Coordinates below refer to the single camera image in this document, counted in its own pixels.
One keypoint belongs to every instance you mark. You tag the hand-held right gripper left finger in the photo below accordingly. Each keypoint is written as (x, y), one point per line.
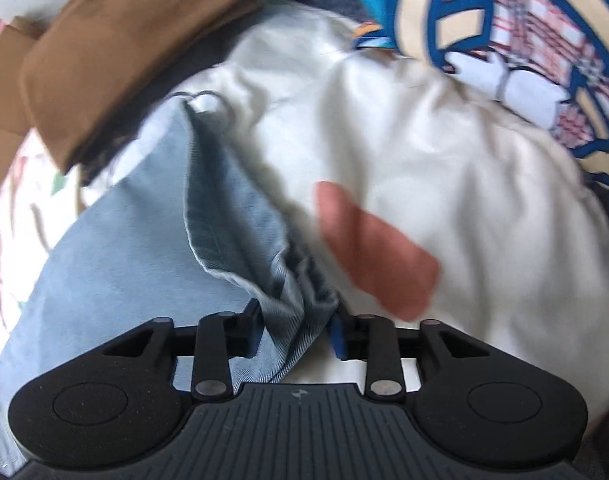
(254, 332)

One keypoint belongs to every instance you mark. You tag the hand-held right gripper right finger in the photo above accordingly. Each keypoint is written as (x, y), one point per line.
(337, 336)

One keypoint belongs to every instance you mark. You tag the light blue denim pants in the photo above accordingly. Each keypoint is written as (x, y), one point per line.
(109, 260)

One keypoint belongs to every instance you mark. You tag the printed cream bed sheet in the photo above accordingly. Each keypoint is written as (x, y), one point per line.
(434, 160)

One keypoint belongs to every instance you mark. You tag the folded black garment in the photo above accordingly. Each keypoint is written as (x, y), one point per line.
(109, 145)

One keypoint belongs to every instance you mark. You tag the folded brown garment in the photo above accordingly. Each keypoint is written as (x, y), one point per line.
(109, 50)

